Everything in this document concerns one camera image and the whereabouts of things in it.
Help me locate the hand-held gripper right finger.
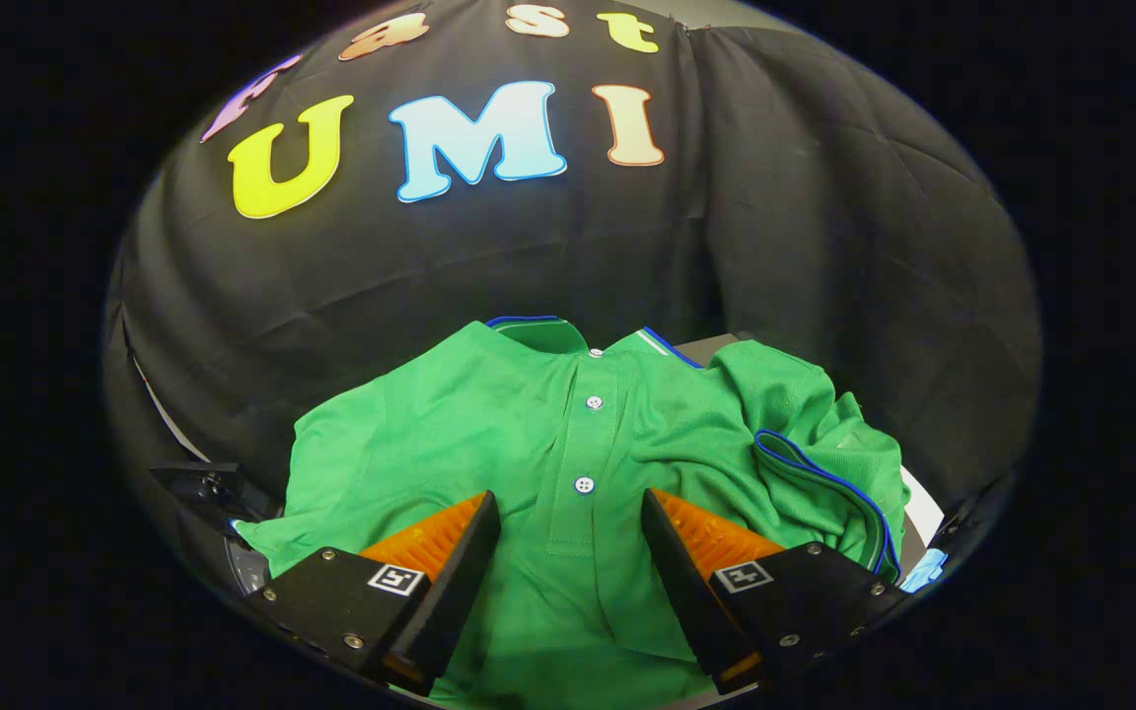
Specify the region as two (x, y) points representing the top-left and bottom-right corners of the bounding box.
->
(640, 487), (909, 696)

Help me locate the grey cabinet with dark top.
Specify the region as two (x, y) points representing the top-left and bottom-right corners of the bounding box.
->
(676, 333), (946, 568)

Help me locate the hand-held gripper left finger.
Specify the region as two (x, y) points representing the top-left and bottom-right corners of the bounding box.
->
(250, 490), (502, 691)

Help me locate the blue object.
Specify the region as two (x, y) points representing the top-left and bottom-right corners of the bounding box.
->
(901, 548), (949, 593)

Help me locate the green polo shirt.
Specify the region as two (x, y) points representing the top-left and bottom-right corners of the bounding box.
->
(233, 316), (912, 710)

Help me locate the dark washing machine lid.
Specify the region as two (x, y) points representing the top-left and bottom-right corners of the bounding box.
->
(149, 461), (283, 538)

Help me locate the black backdrop cloth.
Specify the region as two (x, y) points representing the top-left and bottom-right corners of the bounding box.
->
(103, 0), (1042, 593)

